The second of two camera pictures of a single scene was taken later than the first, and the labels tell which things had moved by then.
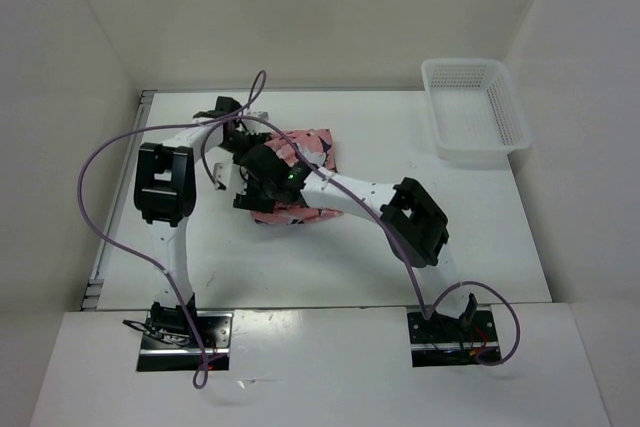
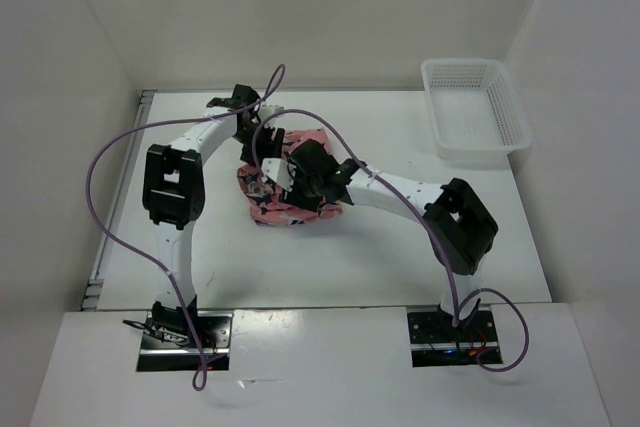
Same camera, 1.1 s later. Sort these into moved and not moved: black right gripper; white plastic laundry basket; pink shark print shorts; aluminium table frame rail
Moved: black right gripper
Not moved: aluminium table frame rail; white plastic laundry basket; pink shark print shorts
